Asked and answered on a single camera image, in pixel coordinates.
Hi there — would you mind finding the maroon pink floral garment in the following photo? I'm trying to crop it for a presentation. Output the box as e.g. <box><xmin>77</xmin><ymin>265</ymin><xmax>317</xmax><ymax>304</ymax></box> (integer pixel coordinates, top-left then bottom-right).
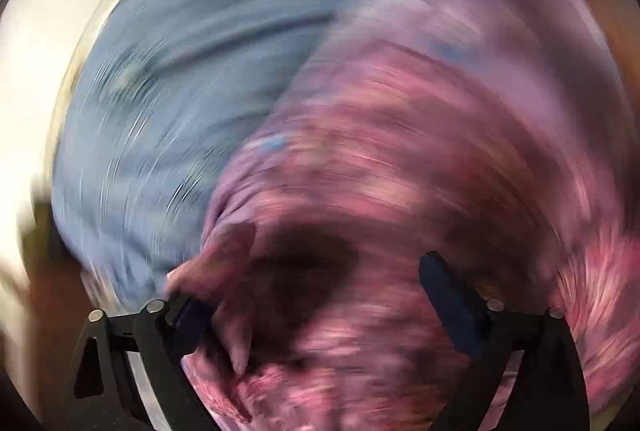
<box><xmin>167</xmin><ymin>36</ymin><xmax>638</xmax><ymax>431</ymax></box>

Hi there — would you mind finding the blue checked bed sheet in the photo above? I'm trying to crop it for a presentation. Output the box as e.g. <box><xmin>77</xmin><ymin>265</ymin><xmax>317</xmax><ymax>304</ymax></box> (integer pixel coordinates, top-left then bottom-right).
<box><xmin>50</xmin><ymin>0</ymin><xmax>441</xmax><ymax>312</ymax></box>

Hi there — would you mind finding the lilac flower print cloth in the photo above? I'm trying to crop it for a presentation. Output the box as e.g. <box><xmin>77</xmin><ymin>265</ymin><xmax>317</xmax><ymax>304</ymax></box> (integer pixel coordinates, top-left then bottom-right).
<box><xmin>202</xmin><ymin>0</ymin><xmax>621</xmax><ymax>262</ymax></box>

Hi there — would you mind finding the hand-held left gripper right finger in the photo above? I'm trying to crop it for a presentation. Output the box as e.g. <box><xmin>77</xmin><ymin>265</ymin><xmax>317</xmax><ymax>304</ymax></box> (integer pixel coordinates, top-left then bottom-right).
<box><xmin>419</xmin><ymin>252</ymin><xmax>592</xmax><ymax>431</ymax></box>

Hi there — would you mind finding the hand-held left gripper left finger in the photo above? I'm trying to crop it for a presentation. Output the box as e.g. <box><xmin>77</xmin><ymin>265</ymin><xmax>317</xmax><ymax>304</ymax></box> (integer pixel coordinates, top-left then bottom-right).
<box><xmin>72</xmin><ymin>293</ymin><xmax>222</xmax><ymax>431</ymax></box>

